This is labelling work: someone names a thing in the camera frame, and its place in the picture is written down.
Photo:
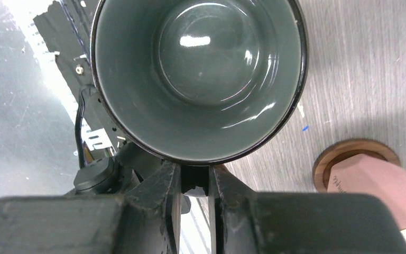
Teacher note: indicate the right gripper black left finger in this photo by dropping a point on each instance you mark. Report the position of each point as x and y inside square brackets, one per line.
[144, 220]

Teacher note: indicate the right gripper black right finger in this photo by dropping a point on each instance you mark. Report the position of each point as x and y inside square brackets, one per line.
[246, 221]

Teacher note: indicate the dark walnut coaster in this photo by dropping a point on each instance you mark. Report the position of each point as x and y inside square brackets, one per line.
[343, 150]

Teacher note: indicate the dark green mug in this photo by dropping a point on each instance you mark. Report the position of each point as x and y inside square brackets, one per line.
[199, 83]

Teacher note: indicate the pink white mug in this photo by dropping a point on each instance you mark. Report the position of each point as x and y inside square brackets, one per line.
[364, 174]

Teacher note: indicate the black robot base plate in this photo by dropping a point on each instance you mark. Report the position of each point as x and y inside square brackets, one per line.
[65, 29]

